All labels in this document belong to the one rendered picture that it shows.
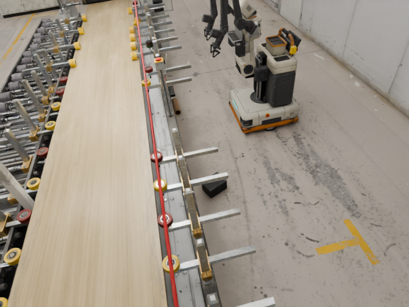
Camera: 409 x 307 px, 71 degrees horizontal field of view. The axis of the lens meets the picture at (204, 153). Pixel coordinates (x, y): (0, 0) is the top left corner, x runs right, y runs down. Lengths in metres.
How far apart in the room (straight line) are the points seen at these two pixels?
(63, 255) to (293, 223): 1.78
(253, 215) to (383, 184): 1.24
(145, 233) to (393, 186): 2.33
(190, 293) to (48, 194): 1.03
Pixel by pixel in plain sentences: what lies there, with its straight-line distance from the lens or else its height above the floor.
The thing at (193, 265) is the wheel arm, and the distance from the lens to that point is 1.49.
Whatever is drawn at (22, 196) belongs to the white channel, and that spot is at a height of 0.95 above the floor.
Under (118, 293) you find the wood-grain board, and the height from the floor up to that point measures 0.90.
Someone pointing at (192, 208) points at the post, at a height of 1.02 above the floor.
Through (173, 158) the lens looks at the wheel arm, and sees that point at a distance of 1.93.
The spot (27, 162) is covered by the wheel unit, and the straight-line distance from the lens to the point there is 2.43.
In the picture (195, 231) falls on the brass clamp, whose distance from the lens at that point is 1.59.
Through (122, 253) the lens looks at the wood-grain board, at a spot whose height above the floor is 0.90.
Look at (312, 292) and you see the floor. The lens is 2.39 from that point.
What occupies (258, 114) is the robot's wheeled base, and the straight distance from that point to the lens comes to 3.22.
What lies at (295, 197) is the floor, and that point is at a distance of 2.79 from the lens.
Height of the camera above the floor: 2.19
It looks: 44 degrees down
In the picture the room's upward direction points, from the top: 8 degrees counter-clockwise
